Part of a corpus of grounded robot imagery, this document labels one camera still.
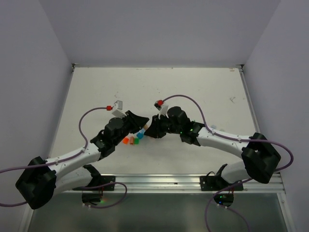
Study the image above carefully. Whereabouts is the orange highlighter cap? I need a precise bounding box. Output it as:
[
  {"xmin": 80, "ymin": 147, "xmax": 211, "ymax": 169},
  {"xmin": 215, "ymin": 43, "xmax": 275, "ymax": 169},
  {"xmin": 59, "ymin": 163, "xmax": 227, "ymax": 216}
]
[{"xmin": 123, "ymin": 137, "xmax": 129, "ymax": 144}]

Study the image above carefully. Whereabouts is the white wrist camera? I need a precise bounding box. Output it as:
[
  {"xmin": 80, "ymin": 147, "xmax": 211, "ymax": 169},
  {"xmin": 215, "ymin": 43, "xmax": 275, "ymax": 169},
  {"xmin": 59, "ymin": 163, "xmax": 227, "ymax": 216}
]
[
  {"xmin": 154, "ymin": 100, "xmax": 169, "ymax": 119},
  {"xmin": 112, "ymin": 100, "xmax": 126, "ymax": 118}
]

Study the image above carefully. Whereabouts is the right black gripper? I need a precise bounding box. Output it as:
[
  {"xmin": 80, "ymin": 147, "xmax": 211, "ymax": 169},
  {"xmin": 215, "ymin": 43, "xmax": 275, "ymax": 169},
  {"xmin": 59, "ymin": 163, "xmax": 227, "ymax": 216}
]
[{"xmin": 145, "ymin": 112, "xmax": 182, "ymax": 138}]

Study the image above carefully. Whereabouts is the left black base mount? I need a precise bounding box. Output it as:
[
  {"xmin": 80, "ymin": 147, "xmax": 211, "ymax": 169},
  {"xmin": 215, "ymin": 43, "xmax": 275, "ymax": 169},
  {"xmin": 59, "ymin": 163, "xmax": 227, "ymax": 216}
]
[{"xmin": 73, "ymin": 164, "xmax": 116, "ymax": 208}]

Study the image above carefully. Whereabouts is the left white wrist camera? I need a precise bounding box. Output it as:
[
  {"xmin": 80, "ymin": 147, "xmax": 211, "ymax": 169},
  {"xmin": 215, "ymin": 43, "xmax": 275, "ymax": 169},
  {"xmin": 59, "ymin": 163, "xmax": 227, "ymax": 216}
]
[{"xmin": 112, "ymin": 100, "xmax": 126, "ymax": 118}]

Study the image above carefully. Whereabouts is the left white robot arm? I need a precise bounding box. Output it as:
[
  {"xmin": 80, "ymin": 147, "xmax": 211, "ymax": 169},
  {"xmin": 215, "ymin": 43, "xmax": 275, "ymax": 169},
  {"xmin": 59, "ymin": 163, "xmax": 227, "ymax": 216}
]
[{"xmin": 15, "ymin": 111, "xmax": 149, "ymax": 209}]

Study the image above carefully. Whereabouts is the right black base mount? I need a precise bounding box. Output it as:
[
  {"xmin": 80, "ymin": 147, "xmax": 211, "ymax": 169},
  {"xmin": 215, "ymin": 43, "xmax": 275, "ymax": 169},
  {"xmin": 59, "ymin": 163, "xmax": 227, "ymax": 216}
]
[{"xmin": 199, "ymin": 164, "xmax": 244, "ymax": 207}]

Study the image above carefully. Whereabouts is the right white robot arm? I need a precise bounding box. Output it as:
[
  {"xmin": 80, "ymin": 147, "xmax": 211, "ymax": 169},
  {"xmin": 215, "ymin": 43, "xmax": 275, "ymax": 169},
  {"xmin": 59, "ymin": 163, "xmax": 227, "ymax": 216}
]
[{"xmin": 145, "ymin": 106, "xmax": 281, "ymax": 190}]

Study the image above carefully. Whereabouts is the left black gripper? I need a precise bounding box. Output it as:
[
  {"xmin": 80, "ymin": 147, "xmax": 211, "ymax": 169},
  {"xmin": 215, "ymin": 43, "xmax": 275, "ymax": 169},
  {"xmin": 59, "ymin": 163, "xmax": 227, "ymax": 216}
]
[{"xmin": 112, "ymin": 109, "xmax": 148, "ymax": 145}]

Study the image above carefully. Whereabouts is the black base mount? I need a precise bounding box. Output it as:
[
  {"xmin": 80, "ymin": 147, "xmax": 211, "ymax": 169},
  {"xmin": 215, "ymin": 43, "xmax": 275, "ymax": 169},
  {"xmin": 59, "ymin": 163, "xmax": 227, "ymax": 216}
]
[
  {"xmin": 73, "ymin": 164, "xmax": 116, "ymax": 208},
  {"xmin": 199, "ymin": 164, "xmax": 244, "ymax": 207}
]

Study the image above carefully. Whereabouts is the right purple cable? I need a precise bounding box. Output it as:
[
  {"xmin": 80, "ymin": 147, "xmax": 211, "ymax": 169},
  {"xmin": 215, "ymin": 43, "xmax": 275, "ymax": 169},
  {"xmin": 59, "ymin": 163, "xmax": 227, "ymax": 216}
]
[{"xmin": 154, "ymin": 94, "xmax": 295, "ymax": 232}]

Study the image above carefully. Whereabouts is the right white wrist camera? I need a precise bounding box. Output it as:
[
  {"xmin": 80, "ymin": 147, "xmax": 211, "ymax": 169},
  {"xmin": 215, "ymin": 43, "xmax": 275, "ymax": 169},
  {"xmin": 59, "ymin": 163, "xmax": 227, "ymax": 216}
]
[{"xmin": 154, "ymin": 100, "xmax": 169, "ymax": 119}]

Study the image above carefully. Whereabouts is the green highlighter cap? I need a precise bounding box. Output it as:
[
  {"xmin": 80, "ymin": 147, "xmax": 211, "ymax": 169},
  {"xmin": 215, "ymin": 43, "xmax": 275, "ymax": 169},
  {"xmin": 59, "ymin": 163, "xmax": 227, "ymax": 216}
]
[{"xmin": 134, "ymin": 138, "xmax": 140, "ymax": 145}]

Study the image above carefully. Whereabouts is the purple cable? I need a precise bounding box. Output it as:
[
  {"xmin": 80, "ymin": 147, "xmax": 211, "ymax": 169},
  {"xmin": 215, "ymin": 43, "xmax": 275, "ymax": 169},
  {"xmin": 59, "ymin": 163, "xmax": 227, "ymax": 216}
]
[
  {"xmin": 0, "ymin": 105, "xmax": 128, "ymax": 209},
  {"xmin": 154, "ymin": 94, "xmax": 295, "ymax": 232}
]

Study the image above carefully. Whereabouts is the aluminium front rail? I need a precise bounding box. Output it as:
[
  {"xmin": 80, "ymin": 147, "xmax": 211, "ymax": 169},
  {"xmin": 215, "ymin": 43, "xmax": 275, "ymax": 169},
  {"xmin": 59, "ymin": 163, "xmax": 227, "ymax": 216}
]
[{"xmin": 31, "ymin": 173, "xmax": 285, "ymax": 194}]

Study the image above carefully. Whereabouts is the blue highlighter cap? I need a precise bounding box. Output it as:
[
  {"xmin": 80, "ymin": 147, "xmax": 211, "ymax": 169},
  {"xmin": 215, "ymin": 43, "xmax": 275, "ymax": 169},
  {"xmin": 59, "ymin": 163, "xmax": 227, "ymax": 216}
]
[{"xmin": 136, "ymin": 132, "xmax": 143, "ymax": 139}]

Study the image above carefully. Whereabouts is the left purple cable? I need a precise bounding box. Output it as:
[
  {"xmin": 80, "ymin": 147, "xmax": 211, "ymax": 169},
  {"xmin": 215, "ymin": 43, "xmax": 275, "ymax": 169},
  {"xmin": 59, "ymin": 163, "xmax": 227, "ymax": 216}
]
[{"xmin": 0, "ymin": 105, "xmax": 128, "ymax": 209}]

